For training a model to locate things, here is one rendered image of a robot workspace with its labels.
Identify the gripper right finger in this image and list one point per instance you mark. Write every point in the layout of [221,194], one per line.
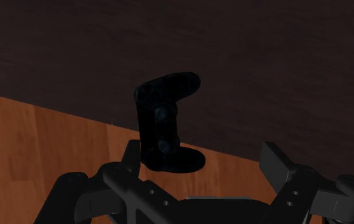
[301,189]

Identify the black game controller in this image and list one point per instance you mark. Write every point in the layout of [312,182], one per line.
[161,124]

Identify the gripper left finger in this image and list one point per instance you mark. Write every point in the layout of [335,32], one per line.
[124,186]

